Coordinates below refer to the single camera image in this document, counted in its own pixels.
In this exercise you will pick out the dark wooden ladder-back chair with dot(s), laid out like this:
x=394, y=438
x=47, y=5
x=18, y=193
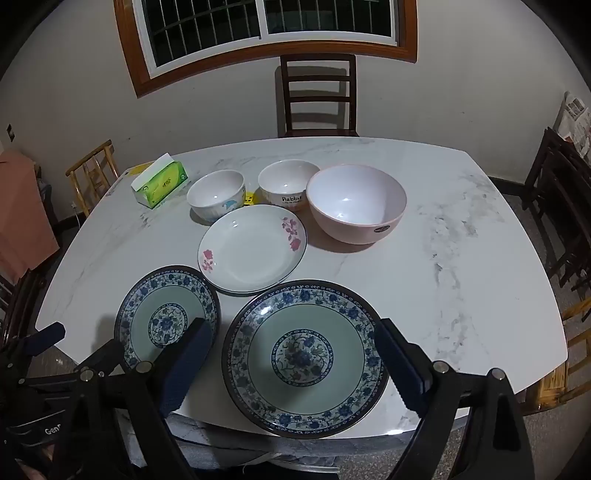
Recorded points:
x=318, y=87

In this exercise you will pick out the white plate with pink flowers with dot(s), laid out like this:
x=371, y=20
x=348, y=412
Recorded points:
x=249, y=249

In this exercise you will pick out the black wall switch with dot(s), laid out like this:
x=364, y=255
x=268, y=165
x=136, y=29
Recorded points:
x=10, y=132

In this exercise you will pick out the window with wooden frame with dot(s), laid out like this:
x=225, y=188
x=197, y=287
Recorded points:
x=263, y=44

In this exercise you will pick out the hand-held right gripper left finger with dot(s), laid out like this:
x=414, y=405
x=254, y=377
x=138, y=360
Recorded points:
x=184, y=364

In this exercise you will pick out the newspaper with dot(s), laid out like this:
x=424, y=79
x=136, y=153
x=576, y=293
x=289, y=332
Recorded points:
x=577, y=120

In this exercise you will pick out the light bamboo chair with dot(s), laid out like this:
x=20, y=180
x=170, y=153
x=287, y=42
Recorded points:
x=92, y=161

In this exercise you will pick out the pink bowl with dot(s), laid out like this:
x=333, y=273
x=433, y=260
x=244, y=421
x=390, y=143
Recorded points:
x=351, y=198

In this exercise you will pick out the white wall socket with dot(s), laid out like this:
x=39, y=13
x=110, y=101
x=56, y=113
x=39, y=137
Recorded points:
x=74, y=206

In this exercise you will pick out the large blue patterned plate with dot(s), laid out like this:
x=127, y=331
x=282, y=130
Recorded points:
x=258, y=350

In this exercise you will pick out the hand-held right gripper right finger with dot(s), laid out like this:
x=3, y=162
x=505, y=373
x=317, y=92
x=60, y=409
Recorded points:
x=401, y=364

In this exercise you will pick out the white bowl with lettering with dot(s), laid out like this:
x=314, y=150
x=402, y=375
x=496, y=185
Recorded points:
x=286, y=177

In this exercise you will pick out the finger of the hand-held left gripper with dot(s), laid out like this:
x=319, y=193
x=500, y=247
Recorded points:
x=108, y=355
x=46, y=337

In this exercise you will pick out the light wooden chair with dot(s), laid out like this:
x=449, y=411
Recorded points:
x=572, y=364

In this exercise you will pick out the stacked dark wooden chairs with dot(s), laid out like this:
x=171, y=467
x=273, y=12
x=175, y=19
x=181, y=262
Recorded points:
x=558, y=194

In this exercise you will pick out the white bowl with blue print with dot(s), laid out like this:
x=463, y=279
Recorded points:
x=214, y=189

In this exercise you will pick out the round yellow warning sticker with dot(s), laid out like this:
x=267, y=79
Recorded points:
x=250, y=198

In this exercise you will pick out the green tissue box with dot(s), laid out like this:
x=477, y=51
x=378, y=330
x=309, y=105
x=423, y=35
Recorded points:
x=161, y=184

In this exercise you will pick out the pink cloth cover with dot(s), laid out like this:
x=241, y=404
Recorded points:
x=23, y=217

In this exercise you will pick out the small blue patterned plate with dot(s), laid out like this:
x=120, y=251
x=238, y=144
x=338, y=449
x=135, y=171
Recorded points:
x=138, y=318

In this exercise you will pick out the yellow table edge sticker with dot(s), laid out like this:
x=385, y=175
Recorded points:
x=138, y=169

